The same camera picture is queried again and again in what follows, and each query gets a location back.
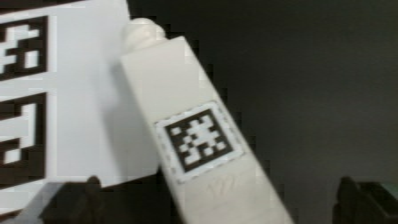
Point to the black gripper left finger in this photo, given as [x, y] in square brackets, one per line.
[76, 205]

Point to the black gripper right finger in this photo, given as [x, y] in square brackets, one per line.
[366, 204]

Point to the white marker tag plate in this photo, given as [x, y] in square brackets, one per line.
[71, 126]

